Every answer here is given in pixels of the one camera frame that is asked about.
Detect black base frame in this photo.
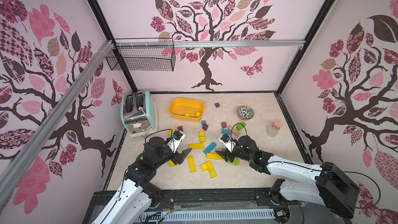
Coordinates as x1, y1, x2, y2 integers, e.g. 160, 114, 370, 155
83, 183, 355, 224

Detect mint chrome toaster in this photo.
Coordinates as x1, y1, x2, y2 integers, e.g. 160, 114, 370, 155
120, 90, 159, 138

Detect aluminium rail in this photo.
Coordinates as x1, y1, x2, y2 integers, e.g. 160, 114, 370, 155
116, 39, 305, 48
0, 39, 114, 200

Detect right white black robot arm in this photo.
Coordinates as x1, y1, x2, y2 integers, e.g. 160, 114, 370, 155
217, 134, 379, 219

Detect yellow small front cube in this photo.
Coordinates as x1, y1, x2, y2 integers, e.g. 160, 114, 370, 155
201, 164, 208, 172

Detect yellow horizontal mid block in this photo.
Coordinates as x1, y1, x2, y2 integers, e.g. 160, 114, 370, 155
189, 143, 204, 149

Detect yellow plastic tray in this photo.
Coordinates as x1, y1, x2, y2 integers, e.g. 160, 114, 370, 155
169, 98, 205, 122

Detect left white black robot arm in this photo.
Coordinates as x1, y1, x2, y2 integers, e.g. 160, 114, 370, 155
93, 130, 192, 224

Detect black wire basket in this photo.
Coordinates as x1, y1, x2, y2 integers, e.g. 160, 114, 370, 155
106, 37, 176, 72

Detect aluminium rail back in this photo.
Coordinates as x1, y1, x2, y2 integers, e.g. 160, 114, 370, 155
116, 39, 305, 48

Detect patterned ceramic bowl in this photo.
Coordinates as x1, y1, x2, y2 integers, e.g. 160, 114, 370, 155
237, 106, 255, 120

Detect wooden beige far block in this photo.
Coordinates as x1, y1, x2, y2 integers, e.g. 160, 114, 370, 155
227, 125, 240, 137

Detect teal block far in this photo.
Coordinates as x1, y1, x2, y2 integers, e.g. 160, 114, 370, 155
221, 129, 231, 135

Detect yellow long front block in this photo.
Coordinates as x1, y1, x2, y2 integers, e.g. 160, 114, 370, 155
206, 161, 217, 178

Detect aluminium rail left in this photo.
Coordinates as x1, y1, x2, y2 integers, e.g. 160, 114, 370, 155
0, 39, 114, 200

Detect white slotted cable duct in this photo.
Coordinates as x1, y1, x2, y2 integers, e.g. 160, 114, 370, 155
136, 209, 276, 224

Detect green block far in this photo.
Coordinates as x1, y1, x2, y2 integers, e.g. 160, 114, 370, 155
235, 121, 246, 131

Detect teal long block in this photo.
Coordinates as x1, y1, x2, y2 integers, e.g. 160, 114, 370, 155
203, 142, 217, 154

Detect yellow short block front left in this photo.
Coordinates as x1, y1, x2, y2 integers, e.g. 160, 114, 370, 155
169, 160, 178, 167

